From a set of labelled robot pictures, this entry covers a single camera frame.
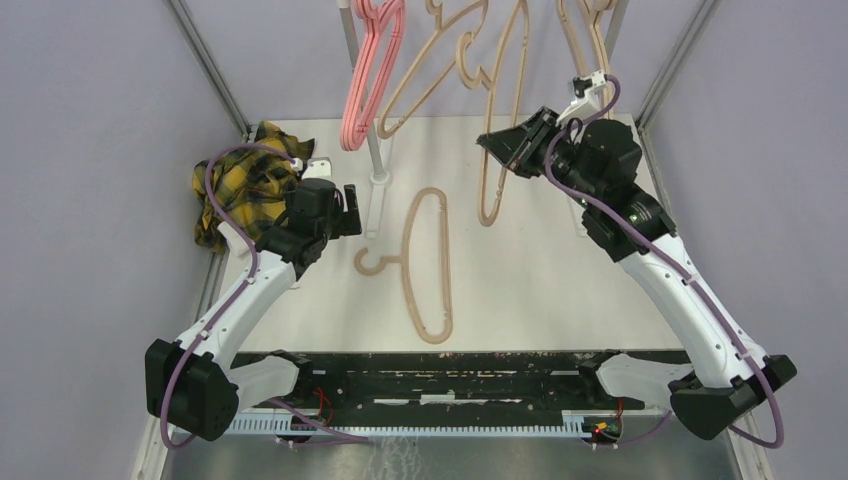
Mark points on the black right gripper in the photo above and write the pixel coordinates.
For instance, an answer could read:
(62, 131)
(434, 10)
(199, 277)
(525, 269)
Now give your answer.
(517, 146)

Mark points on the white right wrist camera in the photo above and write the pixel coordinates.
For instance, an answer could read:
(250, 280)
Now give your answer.
(586, 104)

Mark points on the beige hanger with left hook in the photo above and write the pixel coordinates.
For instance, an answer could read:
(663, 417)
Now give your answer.
(403, 260)

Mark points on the yellow plaid shirt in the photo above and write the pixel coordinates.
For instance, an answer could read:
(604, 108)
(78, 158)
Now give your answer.
(249, 185)

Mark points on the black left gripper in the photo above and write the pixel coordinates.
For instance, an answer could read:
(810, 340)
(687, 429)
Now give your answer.
(346, 223)

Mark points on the beige hanger bottom large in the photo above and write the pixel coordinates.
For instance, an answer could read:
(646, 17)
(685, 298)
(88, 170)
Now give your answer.
(488, 79)

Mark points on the left grey rack pole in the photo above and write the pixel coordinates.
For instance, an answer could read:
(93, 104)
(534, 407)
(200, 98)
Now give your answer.
(379, 171)

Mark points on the beige hanger hung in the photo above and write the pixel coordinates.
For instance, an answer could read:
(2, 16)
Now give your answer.
(569, 23)
(592, 13)

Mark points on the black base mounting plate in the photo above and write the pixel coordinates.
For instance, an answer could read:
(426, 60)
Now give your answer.
(452, 389)

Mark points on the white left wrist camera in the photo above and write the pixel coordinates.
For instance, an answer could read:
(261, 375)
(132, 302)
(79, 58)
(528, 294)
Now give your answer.
(319, 168)

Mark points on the left white rack foot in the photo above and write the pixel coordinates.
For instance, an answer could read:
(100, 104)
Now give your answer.
(378, 191)

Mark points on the white rack foot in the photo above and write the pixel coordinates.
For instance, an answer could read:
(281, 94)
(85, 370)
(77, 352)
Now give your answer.
(577, 211)
(378, 191)

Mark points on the right white rack foot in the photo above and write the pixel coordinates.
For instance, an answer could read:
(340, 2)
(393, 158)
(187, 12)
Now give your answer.
(577, 211)

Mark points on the pink hanger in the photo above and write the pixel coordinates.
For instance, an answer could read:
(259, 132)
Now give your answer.
(391, 46)
(354, 99)
(371, 73)

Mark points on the white slotted cable duct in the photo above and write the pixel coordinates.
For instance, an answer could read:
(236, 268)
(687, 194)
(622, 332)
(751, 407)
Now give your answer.
(272, 422)

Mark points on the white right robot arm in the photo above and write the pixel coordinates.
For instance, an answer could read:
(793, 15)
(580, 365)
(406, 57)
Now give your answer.
(727, 373)

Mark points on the grey rack pole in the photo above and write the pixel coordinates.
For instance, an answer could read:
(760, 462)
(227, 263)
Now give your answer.
(617, 11)
(379, 171)

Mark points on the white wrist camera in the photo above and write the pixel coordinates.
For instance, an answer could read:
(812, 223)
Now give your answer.
(586, 104)
(319, 168)

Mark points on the right grey rack pole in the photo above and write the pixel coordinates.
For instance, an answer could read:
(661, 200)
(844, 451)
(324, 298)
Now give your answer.
(617, 11)

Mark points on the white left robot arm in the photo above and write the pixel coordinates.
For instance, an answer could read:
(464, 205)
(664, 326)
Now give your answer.
(192, 382)

